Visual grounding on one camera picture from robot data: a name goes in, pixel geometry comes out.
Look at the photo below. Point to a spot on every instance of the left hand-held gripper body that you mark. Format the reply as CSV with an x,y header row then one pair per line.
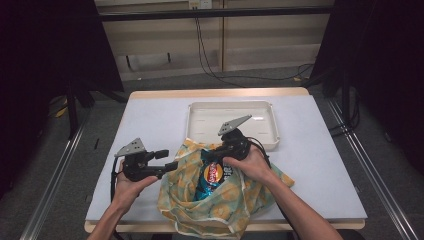
x,y
138,165

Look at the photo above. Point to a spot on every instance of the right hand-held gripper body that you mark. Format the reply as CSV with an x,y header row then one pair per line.
x,y
238,143

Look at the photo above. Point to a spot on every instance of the blue chip packet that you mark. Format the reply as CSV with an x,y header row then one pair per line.
x,y
213,173

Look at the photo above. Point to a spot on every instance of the white plastic tray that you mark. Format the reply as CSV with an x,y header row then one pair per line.
x,y
206,120

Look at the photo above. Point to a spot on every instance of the fruit print cloth bag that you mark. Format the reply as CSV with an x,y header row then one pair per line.
x,y
220,206

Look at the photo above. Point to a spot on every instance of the person's left hand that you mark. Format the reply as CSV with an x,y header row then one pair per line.
x,y
128,190

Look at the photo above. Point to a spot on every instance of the person's right hand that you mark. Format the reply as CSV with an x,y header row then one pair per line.
x,y
255,165

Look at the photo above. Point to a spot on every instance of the black stand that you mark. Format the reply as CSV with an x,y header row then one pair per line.
x,y
72,110
348,100

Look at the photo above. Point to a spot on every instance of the yellow tape piece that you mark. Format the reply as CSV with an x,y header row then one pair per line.
x,y
62,112

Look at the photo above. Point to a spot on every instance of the dark curtain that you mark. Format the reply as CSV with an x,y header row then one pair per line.
x,y
40,66
383,66

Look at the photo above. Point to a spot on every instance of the black horizontal bar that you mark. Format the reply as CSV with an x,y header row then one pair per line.
x,y
166,14

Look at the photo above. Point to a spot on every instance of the metal floor rail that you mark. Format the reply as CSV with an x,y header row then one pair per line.
x,y
376,186
53,186

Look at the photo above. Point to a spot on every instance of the white wall socket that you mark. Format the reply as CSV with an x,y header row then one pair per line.
x,y
200,4

